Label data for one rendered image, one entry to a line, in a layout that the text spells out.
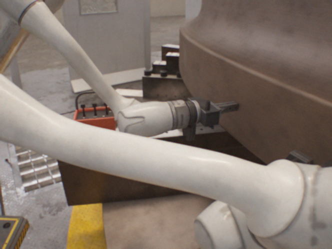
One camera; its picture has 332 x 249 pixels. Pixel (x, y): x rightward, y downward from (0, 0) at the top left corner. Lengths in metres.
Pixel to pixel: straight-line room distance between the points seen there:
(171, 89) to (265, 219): 2.04
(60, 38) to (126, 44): 3.64
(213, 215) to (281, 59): 0.61
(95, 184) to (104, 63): 3.07
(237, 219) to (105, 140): 0.23
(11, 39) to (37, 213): 1.30
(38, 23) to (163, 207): 1.07
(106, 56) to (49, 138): 3.98
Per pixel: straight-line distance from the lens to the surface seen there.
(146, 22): 4.64
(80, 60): 0.86
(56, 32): 0.85
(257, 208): 0.33
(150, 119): 0.80
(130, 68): 4.55
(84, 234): 1.85
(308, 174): 0.35
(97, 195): 1.53
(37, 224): 2.00
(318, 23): 0.89
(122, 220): 1.45
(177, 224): 1.42
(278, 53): 0.95
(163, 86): 2.32
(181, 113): 0.83
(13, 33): 1.11
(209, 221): 0.45
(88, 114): 1.38
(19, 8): 0.87
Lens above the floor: 1.34
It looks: 26 degrees down
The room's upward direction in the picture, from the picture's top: straight up
